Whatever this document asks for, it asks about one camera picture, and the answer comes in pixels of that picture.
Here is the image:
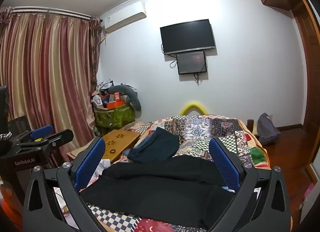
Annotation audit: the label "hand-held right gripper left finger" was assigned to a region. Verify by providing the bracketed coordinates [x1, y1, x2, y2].
[22, 137, 110, 232]

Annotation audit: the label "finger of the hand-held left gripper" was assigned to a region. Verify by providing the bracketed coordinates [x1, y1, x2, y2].
[11, 125, 54, 147]
[19, 129, 74, 153]

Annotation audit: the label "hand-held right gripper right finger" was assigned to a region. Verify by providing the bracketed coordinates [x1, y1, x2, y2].
[209, 137, 292, 232]

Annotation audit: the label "black pants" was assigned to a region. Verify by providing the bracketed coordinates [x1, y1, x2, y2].
[80, 154, 258, 228]

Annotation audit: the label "person's orange sleeved left forearm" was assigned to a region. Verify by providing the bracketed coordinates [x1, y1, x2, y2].
[0, 178, 23, 224]

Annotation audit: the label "white cloth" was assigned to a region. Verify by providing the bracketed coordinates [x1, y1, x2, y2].
[89, 158, 112, 185]

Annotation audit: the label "beige side table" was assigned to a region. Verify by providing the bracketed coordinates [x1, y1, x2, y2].
[66, 146, 88, 162]

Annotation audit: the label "black mesh chair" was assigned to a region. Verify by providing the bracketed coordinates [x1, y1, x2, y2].
[7, 115, 34, 135]

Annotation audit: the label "wooden lap desk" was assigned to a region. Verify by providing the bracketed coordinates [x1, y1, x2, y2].
[102, 129, 142, 163]

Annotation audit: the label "patchwork printed blanket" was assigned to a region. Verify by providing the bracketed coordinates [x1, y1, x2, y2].
[54, 114, 270, 232]

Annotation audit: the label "green leaf-print storage box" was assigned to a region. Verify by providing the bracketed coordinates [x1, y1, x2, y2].
[94, 104, 136, 138]

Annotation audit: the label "grey backpack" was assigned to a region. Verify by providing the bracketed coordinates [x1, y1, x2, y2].
[257, 112, 281, 146]

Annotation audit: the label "blue denim garment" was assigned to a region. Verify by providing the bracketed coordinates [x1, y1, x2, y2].
[136, 134, 156, 150]

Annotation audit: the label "striped pink beige curtain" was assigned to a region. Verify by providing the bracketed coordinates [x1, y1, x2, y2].
[0, 7, 103, 170]

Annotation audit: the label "orange round box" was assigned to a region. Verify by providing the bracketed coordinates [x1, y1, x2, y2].
[103, 100, 125, 110]

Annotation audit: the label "yellow foam tube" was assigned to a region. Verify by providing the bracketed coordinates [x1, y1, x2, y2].
[180, 100, 209, 117]

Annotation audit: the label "dark teal garment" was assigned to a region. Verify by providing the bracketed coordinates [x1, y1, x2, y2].
[127, 127, 180, 164]

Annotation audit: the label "grey plush pillow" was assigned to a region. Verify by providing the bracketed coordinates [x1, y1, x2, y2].
[110, 85, 142, 112]

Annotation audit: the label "pink white item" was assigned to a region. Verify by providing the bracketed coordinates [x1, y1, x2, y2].
[298, 182, 316, 213]

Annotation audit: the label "curtain rod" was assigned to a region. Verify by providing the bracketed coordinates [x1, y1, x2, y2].
[10, 7, 93, 20]

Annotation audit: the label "white air conditioner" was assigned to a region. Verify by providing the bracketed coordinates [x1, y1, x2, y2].
[100, 1, 147, 33]

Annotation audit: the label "small black wall monitor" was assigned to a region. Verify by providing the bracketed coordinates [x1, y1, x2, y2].
[176, 51, 208, 75]

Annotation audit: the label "black wall television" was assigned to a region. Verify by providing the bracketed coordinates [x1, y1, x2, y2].
[160, 19, 217, 55]

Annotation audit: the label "wooden door frame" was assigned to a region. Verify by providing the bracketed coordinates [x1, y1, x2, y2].
[282, 0, 320, 185]

